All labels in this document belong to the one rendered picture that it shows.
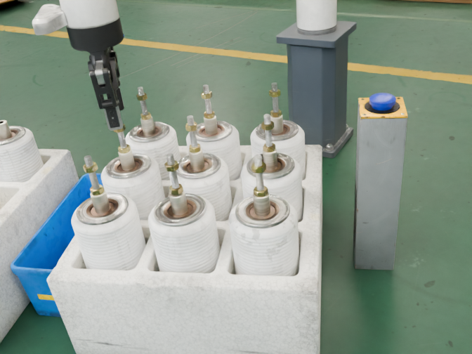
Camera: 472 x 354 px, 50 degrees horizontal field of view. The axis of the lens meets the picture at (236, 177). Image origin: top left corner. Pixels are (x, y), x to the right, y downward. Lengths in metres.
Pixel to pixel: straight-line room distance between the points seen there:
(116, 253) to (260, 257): 0.21
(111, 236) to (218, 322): 0.20
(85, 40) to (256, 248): 0.36
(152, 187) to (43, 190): 0.28
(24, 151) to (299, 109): 0.64
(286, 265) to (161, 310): 0.19
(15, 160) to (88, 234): 0.35
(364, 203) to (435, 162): 0.45
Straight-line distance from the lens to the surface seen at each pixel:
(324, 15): 1.22
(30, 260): 1.00
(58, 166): 1.10
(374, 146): 0.83
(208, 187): 0.80
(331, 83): 1.25
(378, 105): 0.82
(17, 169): 1.07
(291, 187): 0.79
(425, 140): 1.40
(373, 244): 0.95
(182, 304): 0.75
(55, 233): 1.05
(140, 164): 0.86
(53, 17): 0.75
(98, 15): 0.74
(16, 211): 0.99
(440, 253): 1.05
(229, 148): 0.90
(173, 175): 0.70
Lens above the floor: 0.68
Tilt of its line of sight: 33 degrees down
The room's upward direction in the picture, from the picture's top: 7 degrees counter-clockwise
